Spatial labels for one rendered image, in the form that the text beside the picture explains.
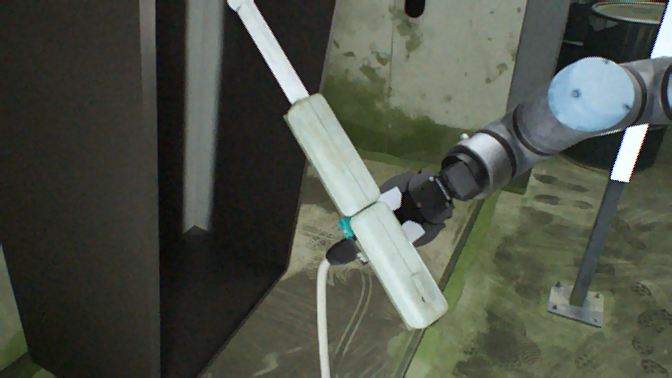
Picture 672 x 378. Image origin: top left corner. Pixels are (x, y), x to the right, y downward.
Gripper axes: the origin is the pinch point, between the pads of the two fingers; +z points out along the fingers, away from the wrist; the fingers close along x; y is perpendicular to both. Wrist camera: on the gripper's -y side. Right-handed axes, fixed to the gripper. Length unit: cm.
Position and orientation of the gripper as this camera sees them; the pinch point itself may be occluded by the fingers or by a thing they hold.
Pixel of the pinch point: (363, 239)
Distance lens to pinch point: 63.9
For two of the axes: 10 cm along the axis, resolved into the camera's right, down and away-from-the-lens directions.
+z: -8.0, 4.6, -3.9
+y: -3.0, 2.5, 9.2
